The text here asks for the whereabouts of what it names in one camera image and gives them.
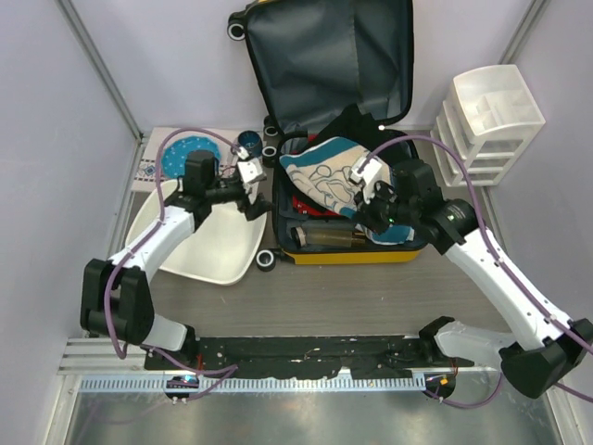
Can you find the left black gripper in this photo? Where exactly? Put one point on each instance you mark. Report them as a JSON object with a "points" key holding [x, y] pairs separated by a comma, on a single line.
{"points": [[251, 210]]}

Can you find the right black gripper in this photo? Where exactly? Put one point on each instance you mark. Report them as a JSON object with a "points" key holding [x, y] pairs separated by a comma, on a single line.
{"points": [[365, 212]]}

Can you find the white square tray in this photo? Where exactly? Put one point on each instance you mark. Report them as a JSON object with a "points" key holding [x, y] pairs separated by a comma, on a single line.
{"points": [[217, 251]]}

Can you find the teal Doraemon towel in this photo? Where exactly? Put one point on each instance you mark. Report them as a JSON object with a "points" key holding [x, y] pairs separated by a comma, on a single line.
{"points": [[322, 173]]}

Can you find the yellow Pikachu hard suitcase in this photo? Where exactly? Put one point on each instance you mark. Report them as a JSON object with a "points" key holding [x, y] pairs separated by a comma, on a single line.
{"points": [[312, 59]]}

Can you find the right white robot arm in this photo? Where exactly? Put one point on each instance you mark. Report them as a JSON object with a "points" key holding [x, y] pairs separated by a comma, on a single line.
{"points": [[544, 343]]}

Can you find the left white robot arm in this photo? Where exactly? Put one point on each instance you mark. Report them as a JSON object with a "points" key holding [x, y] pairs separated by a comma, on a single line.
{"points": [[116, 298]]}

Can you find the red item in suitcase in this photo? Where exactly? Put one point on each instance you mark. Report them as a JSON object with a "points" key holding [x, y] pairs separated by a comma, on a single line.
{"points": [[306, 206]]}

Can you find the clear amber bottle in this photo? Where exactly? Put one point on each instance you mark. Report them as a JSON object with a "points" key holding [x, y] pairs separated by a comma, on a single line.
{"points": [[317, 236]]}

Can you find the black garment in suitcase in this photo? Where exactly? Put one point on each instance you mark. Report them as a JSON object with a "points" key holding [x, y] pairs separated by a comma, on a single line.
{"points": [[350, 124]]}

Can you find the dark blue ceramic cup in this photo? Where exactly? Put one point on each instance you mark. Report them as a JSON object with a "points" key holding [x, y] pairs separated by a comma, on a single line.
{"points": [[251, 141]]}

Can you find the blue polka dot plate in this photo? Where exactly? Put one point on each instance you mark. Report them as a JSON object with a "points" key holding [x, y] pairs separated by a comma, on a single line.
{"points": [[175, 155]]}

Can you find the patterned white placemat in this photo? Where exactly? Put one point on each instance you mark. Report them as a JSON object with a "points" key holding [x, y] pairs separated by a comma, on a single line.
{"points": [[144, 179]]}

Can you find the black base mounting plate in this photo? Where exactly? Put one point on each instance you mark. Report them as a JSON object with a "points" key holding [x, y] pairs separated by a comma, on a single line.
{"points": [[314, 357]]}

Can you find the white plastic drawer organizer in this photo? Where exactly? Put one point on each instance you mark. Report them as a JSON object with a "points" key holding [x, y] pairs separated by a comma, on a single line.
{"points": [[489, 117]]}

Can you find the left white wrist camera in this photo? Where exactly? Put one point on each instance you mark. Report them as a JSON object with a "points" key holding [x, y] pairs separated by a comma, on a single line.
{"points": [[251, 172]]}

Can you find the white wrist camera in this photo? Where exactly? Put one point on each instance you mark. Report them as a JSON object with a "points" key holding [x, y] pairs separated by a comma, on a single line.
{"points": [[251, 172], [366, 174]]}

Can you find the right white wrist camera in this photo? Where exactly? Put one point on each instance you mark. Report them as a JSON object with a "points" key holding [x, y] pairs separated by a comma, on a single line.
{"points": [[366, 174]]}

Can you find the white slotted cable duct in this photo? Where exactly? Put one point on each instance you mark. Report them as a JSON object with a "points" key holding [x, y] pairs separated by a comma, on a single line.
{"points": [[154, 383]]}

